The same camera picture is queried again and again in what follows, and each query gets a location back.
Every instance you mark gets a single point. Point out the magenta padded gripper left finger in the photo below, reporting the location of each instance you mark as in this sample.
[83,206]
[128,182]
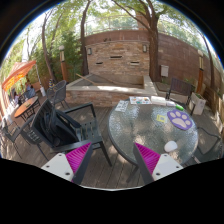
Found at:
[71,166]

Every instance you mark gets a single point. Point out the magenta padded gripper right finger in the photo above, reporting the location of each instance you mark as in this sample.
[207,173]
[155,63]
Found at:
[154,166]

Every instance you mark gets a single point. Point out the purple paw print mouse pad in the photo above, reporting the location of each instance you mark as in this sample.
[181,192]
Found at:
[179,119]

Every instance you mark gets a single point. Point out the black patio chair near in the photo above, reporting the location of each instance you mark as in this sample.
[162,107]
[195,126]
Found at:
[88,132]

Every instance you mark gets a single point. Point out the round glass patio table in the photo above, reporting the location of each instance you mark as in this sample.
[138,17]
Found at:
[138,124]

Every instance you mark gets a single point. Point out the black chair right edge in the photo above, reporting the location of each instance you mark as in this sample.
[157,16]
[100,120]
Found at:
[209,147]

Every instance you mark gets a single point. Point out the white paper stack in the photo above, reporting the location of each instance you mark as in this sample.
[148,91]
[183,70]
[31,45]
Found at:
[158,100]

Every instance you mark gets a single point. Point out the printed paper sheet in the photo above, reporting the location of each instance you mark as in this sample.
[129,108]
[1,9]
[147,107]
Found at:
[122,106]

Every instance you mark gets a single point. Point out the colourful picture book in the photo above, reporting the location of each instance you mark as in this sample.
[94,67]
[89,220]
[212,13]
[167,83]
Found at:
[140,100]

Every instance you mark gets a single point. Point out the black metal chair left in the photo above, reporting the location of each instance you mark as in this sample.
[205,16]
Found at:
[13,131]

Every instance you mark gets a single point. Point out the round wooden cafe table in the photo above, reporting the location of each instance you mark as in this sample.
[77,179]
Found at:
[27,109]

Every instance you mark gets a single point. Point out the grey mesh chair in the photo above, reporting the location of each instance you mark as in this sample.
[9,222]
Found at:
[57,93]

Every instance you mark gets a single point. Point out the white planter box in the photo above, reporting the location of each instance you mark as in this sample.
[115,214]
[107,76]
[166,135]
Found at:
[197,103]

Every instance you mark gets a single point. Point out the dark metal chair far right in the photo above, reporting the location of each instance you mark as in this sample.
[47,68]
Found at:
[182,88]

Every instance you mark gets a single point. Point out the orange patio umbrella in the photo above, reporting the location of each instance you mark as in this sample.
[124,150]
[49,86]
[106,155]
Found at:
[19,70]

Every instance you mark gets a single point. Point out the stone brick fountain wall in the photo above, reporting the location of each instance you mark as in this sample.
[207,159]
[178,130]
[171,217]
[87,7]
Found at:
[117,70]

